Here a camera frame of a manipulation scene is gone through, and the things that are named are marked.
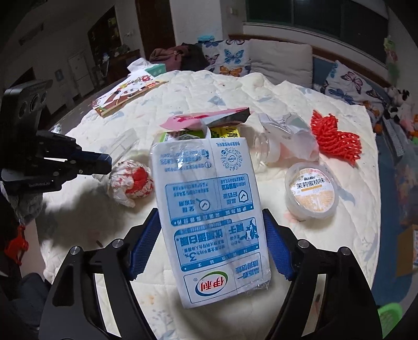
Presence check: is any grey striped cloth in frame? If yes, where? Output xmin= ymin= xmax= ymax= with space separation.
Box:
xmin=383 ymin=117 xmax=409 ymax=157

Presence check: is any dark window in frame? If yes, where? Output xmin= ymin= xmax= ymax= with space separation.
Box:
xmin=243 ymin=0 xmax=389 ymax=64

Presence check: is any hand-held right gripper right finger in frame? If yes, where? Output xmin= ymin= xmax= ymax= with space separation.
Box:
xmin=261 ymin=208 xmax=382 ymax=340

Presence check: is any butterfly print pillow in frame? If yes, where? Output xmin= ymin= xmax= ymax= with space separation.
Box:
xmin=318 ymin=60 xmax=389 ymax=113
xmin=202 ymin=39 xmax=253 ymax=77

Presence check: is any white plastic bag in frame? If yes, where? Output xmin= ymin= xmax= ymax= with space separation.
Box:
xmin=127 ymin=58 xmax=154 ymax=74

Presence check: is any dark cloth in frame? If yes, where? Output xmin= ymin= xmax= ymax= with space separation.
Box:
xmin=0 ymin=273 xmax=51 ymax=340

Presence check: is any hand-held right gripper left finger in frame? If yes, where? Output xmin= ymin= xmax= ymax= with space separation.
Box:
xmin=38 ymin=207 xmax=162 ymax=340

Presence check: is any red foam net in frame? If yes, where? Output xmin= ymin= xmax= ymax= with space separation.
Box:
xmin=310 ymin=110 xmax=362 ymax=165

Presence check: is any clear plastic box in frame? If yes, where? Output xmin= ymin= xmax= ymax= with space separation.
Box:
xmin=93 ymin=128 xmax=138 ymax=179

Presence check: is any cardboard box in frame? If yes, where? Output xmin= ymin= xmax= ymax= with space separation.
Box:
xmin=397 ymin=225 xmax=418 ymax=278

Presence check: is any red plastic object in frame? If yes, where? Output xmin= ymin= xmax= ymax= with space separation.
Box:
xmin=4 ymin=225 xmax=28 ymax=267

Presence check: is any pink plush toy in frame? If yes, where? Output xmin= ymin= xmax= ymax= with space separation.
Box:
xmin=400 ymin=113 xmax=418 ymax=132

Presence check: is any green pink hanging decoration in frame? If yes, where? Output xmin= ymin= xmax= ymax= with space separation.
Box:
xmin=384 ymin=36 xmax=400 ymax=86

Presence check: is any white quilted blanket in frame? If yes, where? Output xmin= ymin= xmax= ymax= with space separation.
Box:
xmin=42 ymin=69 xmax=382 ymax=340

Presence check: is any grey pillow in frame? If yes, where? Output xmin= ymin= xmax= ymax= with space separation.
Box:
xmin=243 ymin=39 xmax=313 ymax=89

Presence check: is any dark red clothes pile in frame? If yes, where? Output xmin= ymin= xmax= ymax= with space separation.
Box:
xmin=149 ymin=44 xmax=210 ymax=71

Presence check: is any picture book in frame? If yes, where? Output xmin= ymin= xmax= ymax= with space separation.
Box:
xmin=91 ymin=73 xmax=169 ymax=117

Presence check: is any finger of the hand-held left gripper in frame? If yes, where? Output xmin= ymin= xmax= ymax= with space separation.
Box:
xmin=67 ymin=150 xmax=112 ymax=175

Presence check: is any white printed plastic wrapper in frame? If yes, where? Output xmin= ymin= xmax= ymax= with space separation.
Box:
xmin=258 ymin=112 xmax=320 ymax=164

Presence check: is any green yellow carton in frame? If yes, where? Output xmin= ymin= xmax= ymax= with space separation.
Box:
xmin=153 ymin=126 xmax=243 ymax=143

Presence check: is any black white cow plush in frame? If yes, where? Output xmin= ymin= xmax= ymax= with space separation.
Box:
xmin=384 ymin=87 xmax=410 ymax=120

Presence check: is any pink snack packet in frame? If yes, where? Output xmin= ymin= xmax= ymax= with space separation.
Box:
xmin=161 ymin=107 xmax=251 ymax=131

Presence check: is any dark wooden door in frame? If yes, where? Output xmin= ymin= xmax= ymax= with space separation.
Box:
xmin=135 ymin=0 xmax=177 ymax=58

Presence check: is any green plastic basket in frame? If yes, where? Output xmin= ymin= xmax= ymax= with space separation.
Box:
xmin=377 ymin=302 xmax=404 ymax=339

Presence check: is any white blue printed milk bag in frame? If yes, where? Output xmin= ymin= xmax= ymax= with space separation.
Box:
xmin=149 ymin=126 xmax=272 ymax=309

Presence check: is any round plastic tub orange label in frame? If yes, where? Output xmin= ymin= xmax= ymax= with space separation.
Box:
xmin=284 ymin=162 xmax=339 ymax=220

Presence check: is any white cabinet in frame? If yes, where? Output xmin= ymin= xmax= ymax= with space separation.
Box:
xmin=67 ymin=50 xmax=95 ymax=97

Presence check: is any red white ball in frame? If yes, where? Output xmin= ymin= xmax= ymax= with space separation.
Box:
xmin=106 ymin=159 xmax=154 ymax=208

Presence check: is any teal tissue box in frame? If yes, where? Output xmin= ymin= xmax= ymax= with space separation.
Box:
xmin=144 ymin=64 xmax=166 ymax=77

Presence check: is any clear glass jar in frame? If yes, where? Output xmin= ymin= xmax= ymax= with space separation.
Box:
xmin=253 ymin=132 xmax=282 ymax=173

